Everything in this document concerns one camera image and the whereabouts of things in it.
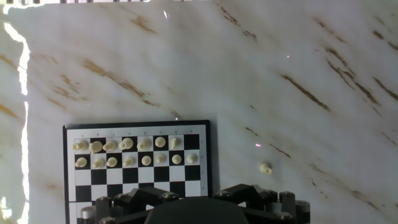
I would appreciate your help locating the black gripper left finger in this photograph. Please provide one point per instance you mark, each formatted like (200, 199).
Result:
(136, 199)

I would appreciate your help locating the marble pattern table sheet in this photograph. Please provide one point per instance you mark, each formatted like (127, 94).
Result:
(248, 77)

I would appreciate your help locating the white chess queen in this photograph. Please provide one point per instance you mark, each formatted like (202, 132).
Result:
(144, 144)

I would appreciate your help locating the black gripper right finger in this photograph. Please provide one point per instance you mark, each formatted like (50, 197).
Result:
(258, 199)

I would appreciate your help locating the white chess pawn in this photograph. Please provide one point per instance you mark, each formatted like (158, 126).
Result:
(111, 161)
(146, 160)
(176, 159)
(160, 158)
(98, 163)
(191, 158)
(128, 161)
(81, 162)

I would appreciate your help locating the white chess knight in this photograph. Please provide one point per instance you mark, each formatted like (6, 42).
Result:
(95, 147)
(174, 143)

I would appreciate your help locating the white chess bishop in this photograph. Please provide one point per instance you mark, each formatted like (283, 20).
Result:
(110, 146)
(160, 142)

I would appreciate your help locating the white chess king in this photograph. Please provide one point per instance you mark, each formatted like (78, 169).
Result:
(126, 143)

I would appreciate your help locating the black white folding chessboard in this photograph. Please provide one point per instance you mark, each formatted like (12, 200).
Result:
(146, 175)

